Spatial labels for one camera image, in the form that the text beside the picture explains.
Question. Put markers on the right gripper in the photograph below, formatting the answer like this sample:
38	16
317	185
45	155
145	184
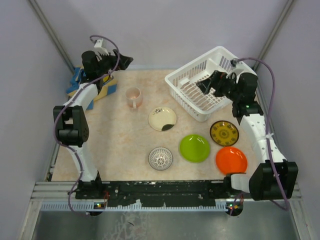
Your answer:
217	80

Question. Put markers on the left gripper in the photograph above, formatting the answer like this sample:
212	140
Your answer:
124	62

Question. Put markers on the blue and yellow cloth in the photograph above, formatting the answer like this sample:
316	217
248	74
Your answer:
109	86

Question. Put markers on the white plastic dish rack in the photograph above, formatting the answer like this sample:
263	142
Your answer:
188	83

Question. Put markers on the pink ceramic mug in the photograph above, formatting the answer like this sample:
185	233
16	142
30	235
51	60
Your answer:
134	97

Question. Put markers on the white patterned small bowl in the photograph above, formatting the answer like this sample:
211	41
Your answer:
160	158

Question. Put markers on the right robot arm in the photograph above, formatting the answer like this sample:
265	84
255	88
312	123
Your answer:
275	177

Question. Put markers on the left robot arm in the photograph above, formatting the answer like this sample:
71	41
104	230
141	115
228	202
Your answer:
71	129

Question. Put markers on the black and yellow plate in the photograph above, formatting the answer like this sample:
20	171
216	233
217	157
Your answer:
224	133

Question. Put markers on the cream plate with black marks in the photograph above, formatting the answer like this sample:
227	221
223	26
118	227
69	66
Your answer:
162	118

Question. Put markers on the green plate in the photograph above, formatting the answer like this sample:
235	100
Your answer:
194	148

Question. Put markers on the orange plate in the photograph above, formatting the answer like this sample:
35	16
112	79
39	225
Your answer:
231	160

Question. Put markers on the black mounting base plate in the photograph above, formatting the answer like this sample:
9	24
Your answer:
158	193

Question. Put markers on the aluminium frame rail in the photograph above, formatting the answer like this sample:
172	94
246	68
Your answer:
58	196

